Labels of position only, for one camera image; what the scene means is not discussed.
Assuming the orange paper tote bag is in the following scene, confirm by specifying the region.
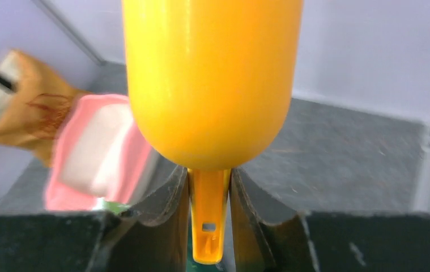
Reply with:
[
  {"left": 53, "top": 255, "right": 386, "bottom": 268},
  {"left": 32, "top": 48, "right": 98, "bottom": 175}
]
[{"left": 0, "top": 50, "right": 88, "bottom": 167}]

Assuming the green cat litter bag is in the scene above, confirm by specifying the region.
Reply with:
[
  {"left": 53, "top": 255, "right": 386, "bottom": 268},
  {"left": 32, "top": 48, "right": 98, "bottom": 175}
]
[{"left": 92, "top": 198, "right": 130, "bottom": 214}]

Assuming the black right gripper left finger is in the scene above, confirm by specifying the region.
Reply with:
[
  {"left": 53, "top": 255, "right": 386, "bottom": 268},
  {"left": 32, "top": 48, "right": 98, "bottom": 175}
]
[{"left": 0, "top": 167, "right": 189, "bottom": 271}]

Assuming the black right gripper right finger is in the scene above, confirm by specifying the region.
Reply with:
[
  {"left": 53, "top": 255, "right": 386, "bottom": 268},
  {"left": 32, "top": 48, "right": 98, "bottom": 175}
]
[{"left": 229, "top": 168, "right": 430, "bottom": 271}]

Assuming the pink plastic litter box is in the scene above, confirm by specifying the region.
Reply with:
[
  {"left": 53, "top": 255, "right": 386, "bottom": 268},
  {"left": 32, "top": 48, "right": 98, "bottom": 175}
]
[{"left": 44, "top": 94, "right": 159, "bottom": 211}]

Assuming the yellow plastic scoop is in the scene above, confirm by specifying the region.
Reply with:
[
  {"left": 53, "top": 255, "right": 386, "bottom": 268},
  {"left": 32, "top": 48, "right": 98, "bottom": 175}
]
[{"left": 122, "top": 1, "right": 303, "bottom": 264}]

